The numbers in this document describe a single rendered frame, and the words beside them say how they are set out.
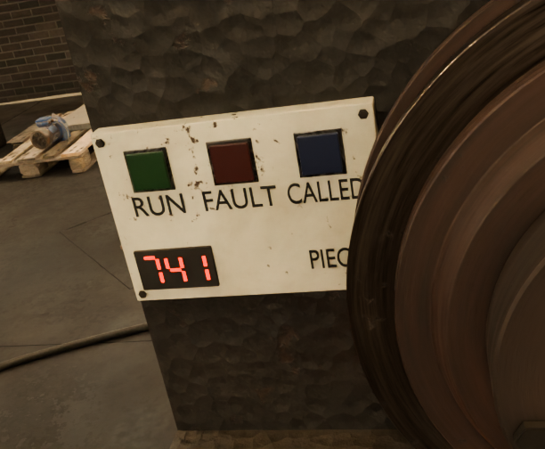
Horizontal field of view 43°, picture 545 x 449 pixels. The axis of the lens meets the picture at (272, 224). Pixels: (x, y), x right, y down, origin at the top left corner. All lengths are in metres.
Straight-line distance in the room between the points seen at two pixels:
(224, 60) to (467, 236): 0.28
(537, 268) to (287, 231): 0.29
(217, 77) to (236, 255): 0.17
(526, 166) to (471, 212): 0.05
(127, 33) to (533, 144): 0.37
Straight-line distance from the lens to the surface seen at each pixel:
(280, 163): 0.62
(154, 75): 0.65
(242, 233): 0.66
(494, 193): 0.45
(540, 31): 0.45
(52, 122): 5.15
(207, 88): 0.64
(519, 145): 0.45
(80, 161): 4.89
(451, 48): 0.52
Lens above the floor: 1.40
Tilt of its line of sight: 24 degrees down
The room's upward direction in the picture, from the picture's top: 11 degrees counter-clockwise
